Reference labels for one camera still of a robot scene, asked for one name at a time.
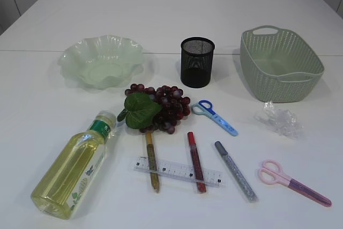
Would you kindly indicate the pale green wavy plate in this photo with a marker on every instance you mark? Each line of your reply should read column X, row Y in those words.
column 102, row 62

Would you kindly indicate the purple grape bunch with leaf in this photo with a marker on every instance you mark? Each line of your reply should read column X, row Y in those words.
column 149, row 109

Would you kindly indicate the gold glitter pen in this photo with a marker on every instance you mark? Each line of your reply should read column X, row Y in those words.
column 152, row 162

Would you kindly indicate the red glitter pen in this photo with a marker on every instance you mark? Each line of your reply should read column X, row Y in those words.
column 196, row 163

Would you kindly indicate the pink handled scissors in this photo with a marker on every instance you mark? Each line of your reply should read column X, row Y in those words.
column 272, row 173

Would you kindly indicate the black mesh pen holder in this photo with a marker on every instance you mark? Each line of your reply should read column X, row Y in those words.
column 196, row 61

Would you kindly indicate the clear plastic ruler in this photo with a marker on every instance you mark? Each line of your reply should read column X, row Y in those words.
column 179, row 171

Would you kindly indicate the silver glitter pen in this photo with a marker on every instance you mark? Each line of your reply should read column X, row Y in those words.
column 236, row 173

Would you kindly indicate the green woven plastic basket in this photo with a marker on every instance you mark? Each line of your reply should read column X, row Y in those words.
column 279, row 67

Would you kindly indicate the green tea bottle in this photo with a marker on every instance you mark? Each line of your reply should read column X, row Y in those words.
column 66, row 182

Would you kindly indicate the blue handled scissors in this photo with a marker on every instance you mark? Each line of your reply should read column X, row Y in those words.
column 205, row 107

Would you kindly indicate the clear plastic sheet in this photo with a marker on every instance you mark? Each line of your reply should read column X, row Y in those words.
column 280, row 121

